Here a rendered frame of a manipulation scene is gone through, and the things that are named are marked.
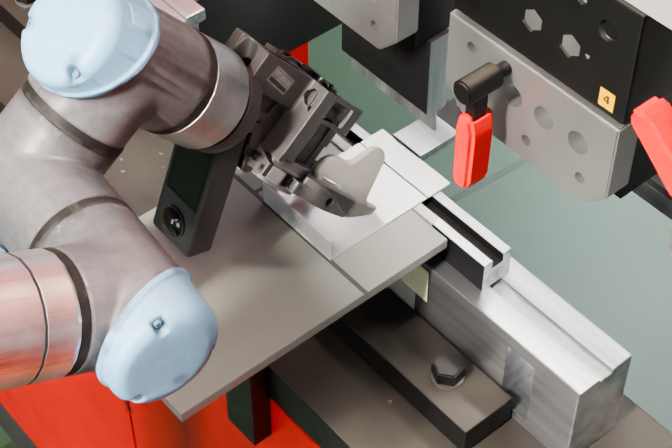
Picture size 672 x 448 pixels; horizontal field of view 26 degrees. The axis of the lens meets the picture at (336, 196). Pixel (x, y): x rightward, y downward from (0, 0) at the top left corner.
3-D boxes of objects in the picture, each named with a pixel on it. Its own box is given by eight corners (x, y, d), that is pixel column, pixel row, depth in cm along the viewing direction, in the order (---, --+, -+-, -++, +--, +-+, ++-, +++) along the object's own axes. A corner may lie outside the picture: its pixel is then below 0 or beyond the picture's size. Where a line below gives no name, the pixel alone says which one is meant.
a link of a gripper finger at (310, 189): (365, 211, 110) (288, 167, 104) (353, 227, 110) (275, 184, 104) (333, 181, 113) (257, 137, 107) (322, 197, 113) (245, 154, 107)
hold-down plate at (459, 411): (235, 242, 133) (234, 220, 131) (282, 214, 135) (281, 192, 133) (463, 454, 117) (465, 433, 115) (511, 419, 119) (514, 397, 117)
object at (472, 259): (321, 156, 127) (321, 131, 125) (347, 141, 128) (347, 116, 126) (481, 291, 116) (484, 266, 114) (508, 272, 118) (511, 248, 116)
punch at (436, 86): (341, 71, 118) (342, -23, 111) (360, 60, 119) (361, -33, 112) (425, 136, 113) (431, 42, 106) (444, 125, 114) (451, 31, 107)
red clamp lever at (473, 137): (444, 183, 99) (452, 76, 92) (487, 156, 101) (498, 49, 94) (462, 198, 98) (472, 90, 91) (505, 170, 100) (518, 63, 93)
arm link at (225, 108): (172, 156, 95) (102, 92, 99) (212, 173, 99) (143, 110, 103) (239, 62, 94) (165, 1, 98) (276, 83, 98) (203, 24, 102)
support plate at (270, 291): (47, 278, 115) (45, 269, 114) (305, 129, 126) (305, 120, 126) (181, 423, 105) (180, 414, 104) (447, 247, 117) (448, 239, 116)
